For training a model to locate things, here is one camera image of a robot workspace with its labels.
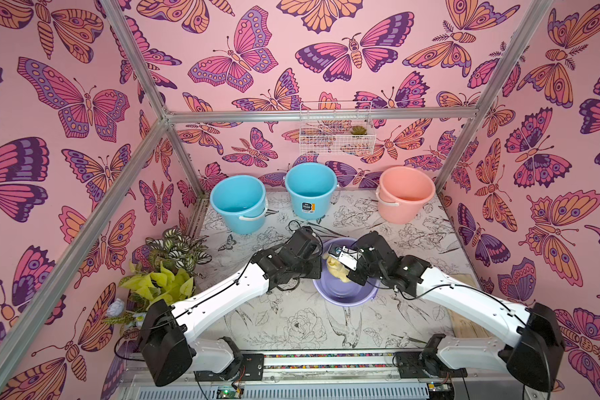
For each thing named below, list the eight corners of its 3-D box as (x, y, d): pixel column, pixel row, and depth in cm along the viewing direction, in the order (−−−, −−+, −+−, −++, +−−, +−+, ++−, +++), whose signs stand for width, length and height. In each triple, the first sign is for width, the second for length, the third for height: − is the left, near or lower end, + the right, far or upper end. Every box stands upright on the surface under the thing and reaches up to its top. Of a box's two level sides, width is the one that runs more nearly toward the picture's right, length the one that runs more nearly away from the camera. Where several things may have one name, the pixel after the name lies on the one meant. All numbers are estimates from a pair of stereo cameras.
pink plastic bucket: (376, 230, 108) (386, 202, 94) (369, 195, 122) (376, 166, 108) (426, 229, 108) (443, 201, 94) (412, 194, 121) (425, 166, 108)
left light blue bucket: (217, 243, 105) (202, 216, 90) (227, 204, 119) (216, 175, 104) (266, 243, 104) (260, 215, 90) (271, 204, 118) (266, 174, 104)
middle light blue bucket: (287, 226, 110) (284, 197, 96) (289, 191, 124) (286, 162, 109) (335, 226, 110) (339, 197, 96) (332, 191, 124) (335, 161, 109)
